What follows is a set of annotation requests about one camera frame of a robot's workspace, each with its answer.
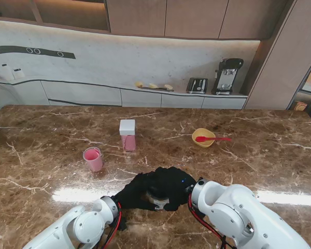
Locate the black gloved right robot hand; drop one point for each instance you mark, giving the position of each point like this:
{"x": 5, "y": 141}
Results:
{"x": 176, "y": 181}

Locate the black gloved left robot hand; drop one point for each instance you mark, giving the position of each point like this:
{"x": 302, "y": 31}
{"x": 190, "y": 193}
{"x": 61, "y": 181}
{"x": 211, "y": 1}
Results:
{"x": 133, "y": 192}

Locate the clear grain jar with label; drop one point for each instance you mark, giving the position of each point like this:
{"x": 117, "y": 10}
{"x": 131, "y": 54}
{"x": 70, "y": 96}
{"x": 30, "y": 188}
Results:
{"x": 158, "y": 202}

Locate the yellow plastic bowl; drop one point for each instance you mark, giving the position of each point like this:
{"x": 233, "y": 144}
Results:
{"x": 203, "y": 144}

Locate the red plastic scoop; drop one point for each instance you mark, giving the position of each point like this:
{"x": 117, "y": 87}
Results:
{"x": 204, "y": 139}

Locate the pink plastic measuring cup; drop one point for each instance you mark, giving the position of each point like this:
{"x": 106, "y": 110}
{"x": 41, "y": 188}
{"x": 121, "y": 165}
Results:
{"x": 93, "y": 158}

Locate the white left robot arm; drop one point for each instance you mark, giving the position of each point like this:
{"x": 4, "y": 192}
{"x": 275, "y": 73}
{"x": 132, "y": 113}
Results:
{"x": 88, "y": 228}

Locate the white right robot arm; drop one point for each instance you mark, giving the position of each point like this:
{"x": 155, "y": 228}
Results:
{"x": 235, "y": 207}

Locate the clear airtight container white lid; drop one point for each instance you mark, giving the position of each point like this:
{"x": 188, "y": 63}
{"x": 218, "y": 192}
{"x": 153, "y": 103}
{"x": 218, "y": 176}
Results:
{"x": 127, "y": 135}

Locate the dark serving board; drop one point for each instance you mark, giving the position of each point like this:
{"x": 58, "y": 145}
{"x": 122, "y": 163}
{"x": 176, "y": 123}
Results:
{"x": 158, "y": 88}

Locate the yellow fruit piece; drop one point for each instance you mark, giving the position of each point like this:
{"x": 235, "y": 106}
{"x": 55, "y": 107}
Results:
{"x": 153, "y": 85}
{"x": 168, "y": 86}
{"x": 138, "y": 84}

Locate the black silver toaster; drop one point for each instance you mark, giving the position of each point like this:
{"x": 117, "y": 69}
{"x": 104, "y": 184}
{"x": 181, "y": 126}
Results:
{"x": 197, "y": 85}

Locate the white counter with drawers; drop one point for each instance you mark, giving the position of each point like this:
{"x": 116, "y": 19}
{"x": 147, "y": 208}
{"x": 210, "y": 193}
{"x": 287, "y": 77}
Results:
{"x": 93, "y": 94}

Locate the black espresso machine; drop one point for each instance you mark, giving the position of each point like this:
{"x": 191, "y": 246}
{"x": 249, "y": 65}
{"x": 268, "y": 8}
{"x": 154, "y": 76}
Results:
{"x": 228, "y": 75}

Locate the orange printed box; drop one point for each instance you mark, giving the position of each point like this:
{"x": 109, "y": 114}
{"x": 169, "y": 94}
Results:
{"x": 300, "y": 106}

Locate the brown tall cabinet panel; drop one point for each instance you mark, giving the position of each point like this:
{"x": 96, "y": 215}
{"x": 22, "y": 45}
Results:
{"x": 272, "y": 72}

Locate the short white bottle black cap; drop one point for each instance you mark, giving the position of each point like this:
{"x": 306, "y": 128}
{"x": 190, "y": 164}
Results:
{"x": 18, "y": 74}

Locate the tall white bottle black cap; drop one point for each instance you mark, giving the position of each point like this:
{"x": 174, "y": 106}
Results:
{"x": 6, "y": 72}

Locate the brown wooden wall cabinets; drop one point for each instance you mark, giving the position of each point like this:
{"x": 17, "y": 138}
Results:
{"x": 191, "y": 18}

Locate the black wall panel with rings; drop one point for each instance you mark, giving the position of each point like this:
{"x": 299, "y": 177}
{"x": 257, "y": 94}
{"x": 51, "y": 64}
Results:
{"x": 15, "y": 49}

